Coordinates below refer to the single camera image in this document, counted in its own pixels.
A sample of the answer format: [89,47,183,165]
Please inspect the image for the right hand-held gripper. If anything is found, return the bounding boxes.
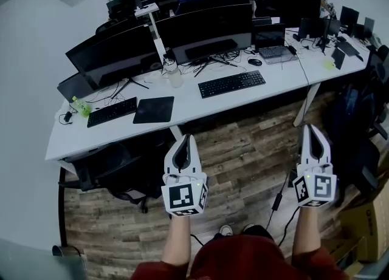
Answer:
[292,124,338,208]

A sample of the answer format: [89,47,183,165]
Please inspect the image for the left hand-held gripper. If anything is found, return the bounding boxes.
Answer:
[161,134,209,217]

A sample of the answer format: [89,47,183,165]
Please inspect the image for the large black keyboard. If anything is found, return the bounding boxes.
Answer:
[198,70,267,100]

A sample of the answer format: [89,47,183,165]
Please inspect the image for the person's left forearm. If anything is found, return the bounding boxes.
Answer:
[160,214,193,267]

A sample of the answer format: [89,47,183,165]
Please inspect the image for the person's right forearm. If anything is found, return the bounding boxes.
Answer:
[291,205,320,265]

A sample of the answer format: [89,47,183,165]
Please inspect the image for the small black keyboard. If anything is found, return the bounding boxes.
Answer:
[86,97,138,129]

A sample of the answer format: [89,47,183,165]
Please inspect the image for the black office chair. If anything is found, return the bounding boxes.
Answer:
[59,138,160,213]
[328,84,389,207]

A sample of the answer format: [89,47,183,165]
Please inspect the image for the black mouse pad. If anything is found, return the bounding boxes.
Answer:
[133,96,175,125]

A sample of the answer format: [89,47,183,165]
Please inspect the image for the black floor power brick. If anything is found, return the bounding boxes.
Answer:
[271,191,284,212]

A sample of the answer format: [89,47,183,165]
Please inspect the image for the cardboard box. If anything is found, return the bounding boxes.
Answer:
[330,178,389,271]

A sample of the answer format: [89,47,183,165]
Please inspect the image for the black standing tablet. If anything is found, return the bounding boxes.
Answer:
[330,47,346,70]

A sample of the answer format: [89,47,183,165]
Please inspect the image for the person's black trousers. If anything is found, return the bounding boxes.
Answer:
[212,225,275,244]

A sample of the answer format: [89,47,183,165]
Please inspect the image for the grey open laptop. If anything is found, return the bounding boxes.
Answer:
[253,23,300,66]

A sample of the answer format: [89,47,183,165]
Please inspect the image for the green drink bottle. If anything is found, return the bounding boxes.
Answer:
[71,95,92,118]

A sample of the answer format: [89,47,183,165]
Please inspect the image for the black tripod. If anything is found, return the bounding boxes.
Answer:
[314,18,332,57]

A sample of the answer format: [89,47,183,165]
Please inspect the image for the person's red shirt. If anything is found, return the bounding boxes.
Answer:
[130,233,346,280]

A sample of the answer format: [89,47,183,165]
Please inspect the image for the flat black monitor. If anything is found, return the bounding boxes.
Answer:
[65,25,164,91]

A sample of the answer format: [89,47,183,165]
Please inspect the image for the wide curved black monitor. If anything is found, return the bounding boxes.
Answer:
[155,3,253,67]

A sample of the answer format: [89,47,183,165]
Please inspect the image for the black monitor back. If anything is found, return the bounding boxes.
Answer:
[254,0,322,28]
[95,14,154,36]
[177,0,251,16]

